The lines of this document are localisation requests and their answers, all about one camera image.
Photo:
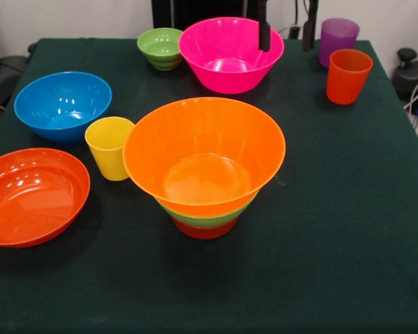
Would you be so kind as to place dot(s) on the large green bowl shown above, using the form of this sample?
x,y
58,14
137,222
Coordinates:
x,y
202,221

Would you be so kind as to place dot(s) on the small green ribbed bowl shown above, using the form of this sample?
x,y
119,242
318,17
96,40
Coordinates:
x,y
160,47

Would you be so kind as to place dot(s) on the orange cup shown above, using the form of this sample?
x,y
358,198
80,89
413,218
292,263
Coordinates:
x,y
348,80

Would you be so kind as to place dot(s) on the large pink bowl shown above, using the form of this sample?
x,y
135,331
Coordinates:
x,y
230,45

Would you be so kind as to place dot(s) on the black rounded base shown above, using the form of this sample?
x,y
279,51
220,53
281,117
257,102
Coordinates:
x,y
404,80

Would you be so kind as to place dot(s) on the small black knob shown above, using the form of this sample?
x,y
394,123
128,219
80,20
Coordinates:
x,y
32,48

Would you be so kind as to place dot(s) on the black power adapter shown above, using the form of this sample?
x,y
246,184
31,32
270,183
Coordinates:
x,y
294,32

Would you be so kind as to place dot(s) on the dark grey chair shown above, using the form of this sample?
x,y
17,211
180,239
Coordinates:
x,y
3,80

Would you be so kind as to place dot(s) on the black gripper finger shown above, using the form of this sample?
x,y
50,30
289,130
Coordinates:
x,y
309,31
264,31

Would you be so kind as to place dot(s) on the large yellow-orange bowl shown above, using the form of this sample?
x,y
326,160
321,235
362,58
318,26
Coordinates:
x,y
202,139

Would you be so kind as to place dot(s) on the blue bowl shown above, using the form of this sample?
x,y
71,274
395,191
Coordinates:
x,y
62,104

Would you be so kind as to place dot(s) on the black clamp knob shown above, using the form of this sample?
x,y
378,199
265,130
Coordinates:
x,y
407,54

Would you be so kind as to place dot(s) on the dark green tablecloth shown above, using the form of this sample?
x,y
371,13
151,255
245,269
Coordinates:
x,y
195,278

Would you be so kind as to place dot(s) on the wide shallow orange bowl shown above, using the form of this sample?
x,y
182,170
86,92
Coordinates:
x,y
31,198

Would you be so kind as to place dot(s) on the purple cup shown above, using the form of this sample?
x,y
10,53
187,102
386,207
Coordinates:
x,y
338,38

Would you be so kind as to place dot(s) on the small orange bowl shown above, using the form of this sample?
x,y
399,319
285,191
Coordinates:
x,y
203,232

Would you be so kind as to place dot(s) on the yellow cup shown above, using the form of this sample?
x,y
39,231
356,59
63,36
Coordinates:
x,y
104,149

